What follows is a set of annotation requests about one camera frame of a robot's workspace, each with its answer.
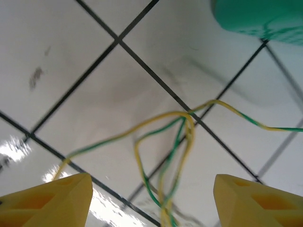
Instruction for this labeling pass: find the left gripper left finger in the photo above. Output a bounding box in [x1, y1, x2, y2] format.
[0, 172, 93, 227]

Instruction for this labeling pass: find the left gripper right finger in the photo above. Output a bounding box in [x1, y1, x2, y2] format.
[213, 174, 303, 227]

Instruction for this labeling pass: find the green-yellow striped cable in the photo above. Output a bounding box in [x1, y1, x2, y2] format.
[134, 117, 185, 227]
[53, 111, 196, 227]
[165, 99, 303, 213]

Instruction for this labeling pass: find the green plastic basket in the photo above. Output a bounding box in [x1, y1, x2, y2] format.
[211, 0, 303, 47]

